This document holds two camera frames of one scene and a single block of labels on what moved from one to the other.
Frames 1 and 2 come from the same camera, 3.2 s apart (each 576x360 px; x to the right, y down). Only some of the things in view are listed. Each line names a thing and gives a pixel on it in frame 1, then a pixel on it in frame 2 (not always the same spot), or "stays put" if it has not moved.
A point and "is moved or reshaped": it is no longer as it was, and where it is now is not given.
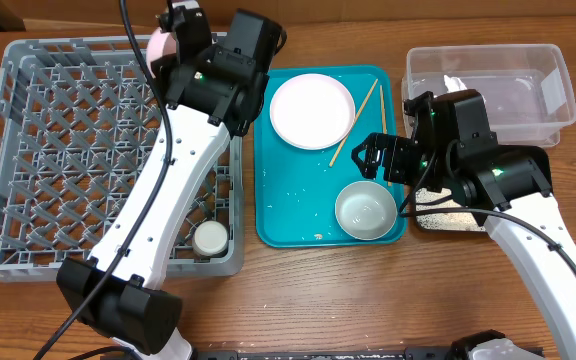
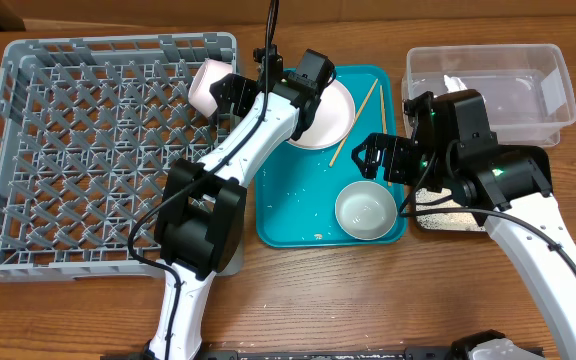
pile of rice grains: [457, 221] stays put
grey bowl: [366, 210] stays put
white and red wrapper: [453, 84] stays put
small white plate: [161, 51] is moved or reshaped
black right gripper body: [398, 156] stays put
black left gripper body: [166, 82] -> [252, 90]
